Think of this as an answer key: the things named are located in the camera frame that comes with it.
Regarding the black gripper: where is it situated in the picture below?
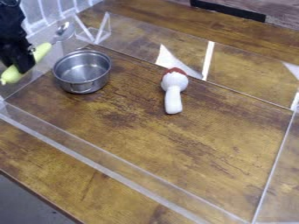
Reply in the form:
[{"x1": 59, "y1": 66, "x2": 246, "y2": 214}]
[{"x1": 0, "y1": 0, "x2": 36, "y2": 74}]

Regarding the small steel pot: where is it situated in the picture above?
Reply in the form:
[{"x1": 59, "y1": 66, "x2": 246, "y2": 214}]
[{"x1": 52, "y1": 48, "x2": 112, "y2": 95}]

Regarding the white red plush mushroom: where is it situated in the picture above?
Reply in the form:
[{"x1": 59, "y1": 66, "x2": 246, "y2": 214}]
[{"x1": 162, "y1": 67, "x2": 188, "y2": 115}]

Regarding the green handled metal spoon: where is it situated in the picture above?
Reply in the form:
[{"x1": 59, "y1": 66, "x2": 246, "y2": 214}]
[{"x1": 0, "y1": 22, "x2": 75, "y2": 85}]

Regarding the black bar on table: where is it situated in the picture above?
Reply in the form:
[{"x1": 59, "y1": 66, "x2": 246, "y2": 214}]
[{"x1": 190, "y1": 0, "x2": 267, "y2": 23}]

